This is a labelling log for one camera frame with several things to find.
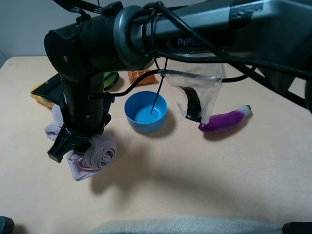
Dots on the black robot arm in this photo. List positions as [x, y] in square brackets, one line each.
[269, 41]

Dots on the green toy lime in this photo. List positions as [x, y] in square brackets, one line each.
[110, 80]

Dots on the blue plastic bowl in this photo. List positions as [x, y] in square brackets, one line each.
[146, 111]

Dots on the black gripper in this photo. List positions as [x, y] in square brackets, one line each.
[83, 117]

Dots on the pink towel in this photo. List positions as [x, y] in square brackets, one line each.
[97, 156]

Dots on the yellow toy mango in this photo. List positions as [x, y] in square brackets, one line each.
[41, 100]

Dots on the purple toy eggplant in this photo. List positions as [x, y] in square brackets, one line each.
[223, 122]

